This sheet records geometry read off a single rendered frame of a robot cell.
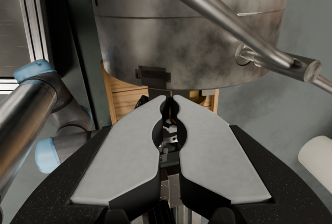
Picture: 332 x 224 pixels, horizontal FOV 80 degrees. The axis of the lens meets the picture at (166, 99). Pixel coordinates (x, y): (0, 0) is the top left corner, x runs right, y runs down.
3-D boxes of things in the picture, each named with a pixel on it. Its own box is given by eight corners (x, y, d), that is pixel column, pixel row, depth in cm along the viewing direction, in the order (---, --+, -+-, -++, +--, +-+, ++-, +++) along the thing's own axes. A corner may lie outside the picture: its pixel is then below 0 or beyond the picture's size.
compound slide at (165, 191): (136, 174, 66) (137, 187, 61) (165, 168, 68) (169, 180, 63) (141, 213, 75) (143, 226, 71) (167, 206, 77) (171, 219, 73)
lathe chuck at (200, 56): (86, 10, 43) (115, 26, 18) (208, 2, 54) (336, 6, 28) (94, 51, 47) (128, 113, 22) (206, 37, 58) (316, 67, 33)
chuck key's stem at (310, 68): (239, 43, 28) (326, 65, 18) (231, 58, 28) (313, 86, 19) (228, 37, 27) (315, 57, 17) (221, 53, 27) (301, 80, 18)
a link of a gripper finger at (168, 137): (182, 128, 49) (147, 134, 47) (182, 121, 48) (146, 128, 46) (188, 140, 44) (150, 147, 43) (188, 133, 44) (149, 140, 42)
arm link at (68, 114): (77, 88, 54) (69, 108, 44) (98, 119, 59) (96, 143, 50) (50, 100, 53) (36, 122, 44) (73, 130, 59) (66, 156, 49)
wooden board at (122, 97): (101, 59, 57) (100, 63, 54) (216, 48, 64) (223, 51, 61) (116, 142, 71) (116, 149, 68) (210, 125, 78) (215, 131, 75)
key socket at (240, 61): (243, 40, 28) (259, 44, 26) (232, 63, 29) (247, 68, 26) (228, 31, 26) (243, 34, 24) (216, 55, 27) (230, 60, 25)
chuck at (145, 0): (82, -9, 42) (108, -21, 16) (209, -12, 53) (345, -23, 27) (86, 10, 43) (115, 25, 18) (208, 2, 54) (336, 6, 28)
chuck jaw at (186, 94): (167, 45, 37) (136, 65, 27) (193, 46, 35) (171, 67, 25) (169, 98, 42) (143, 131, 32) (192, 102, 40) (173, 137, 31)
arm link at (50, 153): (41, 129, 45) (27, 155, 37) (92, 121, 47) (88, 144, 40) (51, 156, 48) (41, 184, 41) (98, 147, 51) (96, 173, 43)
